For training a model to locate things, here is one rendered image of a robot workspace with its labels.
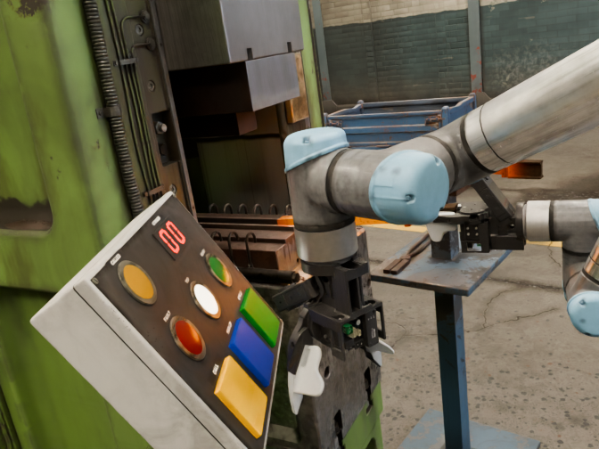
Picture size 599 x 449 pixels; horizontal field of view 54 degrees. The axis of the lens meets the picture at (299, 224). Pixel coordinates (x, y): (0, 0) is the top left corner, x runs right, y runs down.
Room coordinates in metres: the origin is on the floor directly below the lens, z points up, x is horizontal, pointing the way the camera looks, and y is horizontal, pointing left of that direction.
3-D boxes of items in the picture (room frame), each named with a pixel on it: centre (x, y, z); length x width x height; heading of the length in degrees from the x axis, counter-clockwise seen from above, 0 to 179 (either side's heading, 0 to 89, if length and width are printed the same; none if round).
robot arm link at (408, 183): (0.61, -0.11, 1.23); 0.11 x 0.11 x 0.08; 42
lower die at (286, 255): (1.34, 0.19, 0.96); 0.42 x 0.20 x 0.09; 60
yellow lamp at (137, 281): (0.60, 0.19, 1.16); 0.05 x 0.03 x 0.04; 150
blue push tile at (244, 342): (0.70, 0.09, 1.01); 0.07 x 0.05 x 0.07; 175
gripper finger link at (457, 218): (1.06, -0.30, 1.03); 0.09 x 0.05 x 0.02; 63
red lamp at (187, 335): (0.60, 0.14, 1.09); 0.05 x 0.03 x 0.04; 150
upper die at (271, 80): (1.34, 0.19, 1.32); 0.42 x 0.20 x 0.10; 60
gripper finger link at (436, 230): (1.09, -0.26, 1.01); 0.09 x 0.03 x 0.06; 63
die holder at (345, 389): (1.39, 0.17, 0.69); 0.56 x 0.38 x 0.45; 60
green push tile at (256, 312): (0.80, 0.08, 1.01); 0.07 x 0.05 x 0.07; 175
